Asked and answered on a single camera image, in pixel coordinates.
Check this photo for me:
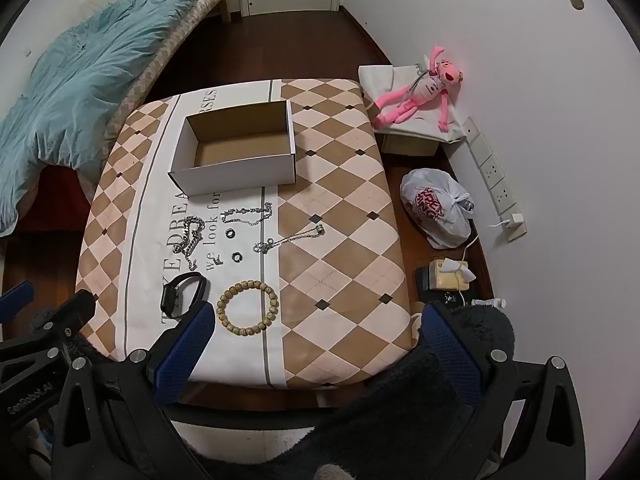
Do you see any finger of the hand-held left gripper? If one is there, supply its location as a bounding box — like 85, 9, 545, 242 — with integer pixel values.
0, 281, 36, 321
0, 290, 98, 383

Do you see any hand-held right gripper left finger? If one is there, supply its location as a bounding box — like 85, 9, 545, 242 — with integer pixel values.
50, 300, 217, 480

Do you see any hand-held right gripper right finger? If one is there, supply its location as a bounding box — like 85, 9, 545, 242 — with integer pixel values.
421, 301, 587, 480

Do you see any black smart band watch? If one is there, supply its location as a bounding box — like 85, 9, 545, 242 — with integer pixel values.
160, 271, 208, 320

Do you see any wooden bead bracelet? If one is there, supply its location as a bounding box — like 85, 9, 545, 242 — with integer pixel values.
216, 280, 278, 337

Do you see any thick silver chain bracelet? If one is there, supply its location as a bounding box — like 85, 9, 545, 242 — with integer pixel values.
172, 215, 206, 271

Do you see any thin silver chain bracelet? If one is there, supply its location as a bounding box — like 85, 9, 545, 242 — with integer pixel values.
220, 202, 275, 227

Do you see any silver necklace with pendant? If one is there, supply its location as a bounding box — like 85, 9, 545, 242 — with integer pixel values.
252, 224, 327, 255

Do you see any cardboard box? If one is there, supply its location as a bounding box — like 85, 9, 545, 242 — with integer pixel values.
167, 100, 297, 197

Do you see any yellow tissue pack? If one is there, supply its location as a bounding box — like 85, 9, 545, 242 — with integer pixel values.
430, 258, 476, 292

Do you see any dark fuzzy clothing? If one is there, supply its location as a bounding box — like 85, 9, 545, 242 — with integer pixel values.
195, 305, 516, 480

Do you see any white plastic bag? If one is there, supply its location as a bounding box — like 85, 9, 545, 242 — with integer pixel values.
399, 167, 476, 250

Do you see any checkered printed tablecloth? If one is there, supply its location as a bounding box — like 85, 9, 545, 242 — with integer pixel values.
75, 78, 418, 390

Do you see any blue blanket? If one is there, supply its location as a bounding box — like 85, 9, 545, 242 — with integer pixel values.
0, 0, 231, 238

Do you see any pink panther plush toy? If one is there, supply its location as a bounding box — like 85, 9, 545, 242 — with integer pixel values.
374, 46, 463, 133

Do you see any white cable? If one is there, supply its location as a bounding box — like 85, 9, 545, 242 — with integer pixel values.
452, 217, 511, 309

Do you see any row of wall sockets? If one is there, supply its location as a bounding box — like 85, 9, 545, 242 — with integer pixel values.
462, 116, 528, 241

